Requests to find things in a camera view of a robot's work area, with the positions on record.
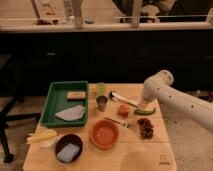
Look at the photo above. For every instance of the small metal cup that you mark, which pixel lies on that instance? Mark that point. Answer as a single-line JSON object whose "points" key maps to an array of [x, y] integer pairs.
{"points": [[102, 102]]}

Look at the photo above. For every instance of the small white bowl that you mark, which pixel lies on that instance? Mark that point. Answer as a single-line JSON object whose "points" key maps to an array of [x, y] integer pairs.
{"points": [[49, 143]]}

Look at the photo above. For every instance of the green plastic tray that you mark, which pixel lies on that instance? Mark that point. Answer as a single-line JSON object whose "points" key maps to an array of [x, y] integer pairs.
{"points": [[57, 101]]}

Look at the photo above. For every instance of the tan sponge block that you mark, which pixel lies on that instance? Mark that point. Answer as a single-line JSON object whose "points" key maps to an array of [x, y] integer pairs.
{"points": [[76, 95]]}

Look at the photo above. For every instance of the dark brown bowl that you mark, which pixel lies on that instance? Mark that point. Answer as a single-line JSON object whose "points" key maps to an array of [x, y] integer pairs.
{"points": [[65, 140]]}

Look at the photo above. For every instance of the brown crumbs pile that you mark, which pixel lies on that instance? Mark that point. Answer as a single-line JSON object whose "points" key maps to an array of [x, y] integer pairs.
{"points": [[146, 128]]}

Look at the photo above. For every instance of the grey folded cloth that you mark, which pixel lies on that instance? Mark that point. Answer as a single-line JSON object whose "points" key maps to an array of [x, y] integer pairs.
{"points": [[71, 114]]}

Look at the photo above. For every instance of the metal fork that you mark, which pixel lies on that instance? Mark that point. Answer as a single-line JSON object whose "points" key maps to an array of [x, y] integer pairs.
{"points": [[122, 123]]}

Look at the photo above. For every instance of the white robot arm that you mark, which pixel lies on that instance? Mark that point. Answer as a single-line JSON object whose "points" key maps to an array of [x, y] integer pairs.
{"points": [[158, 86]]}

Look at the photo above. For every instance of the orange toy fruit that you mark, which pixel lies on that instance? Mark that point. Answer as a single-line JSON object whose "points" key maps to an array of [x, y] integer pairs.
{"points": [[123, 111]]}

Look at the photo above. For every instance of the blue sponge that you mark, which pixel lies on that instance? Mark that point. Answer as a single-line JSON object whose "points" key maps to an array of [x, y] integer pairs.
{"points": [[68, 153]]}

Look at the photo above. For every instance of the black office chair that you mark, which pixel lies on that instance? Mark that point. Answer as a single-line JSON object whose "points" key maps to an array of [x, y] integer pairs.
{"points": [[8, 80]]}

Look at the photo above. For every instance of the orange bowl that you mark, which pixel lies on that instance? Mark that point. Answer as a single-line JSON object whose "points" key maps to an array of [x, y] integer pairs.
{"points": [[104, 134]]}

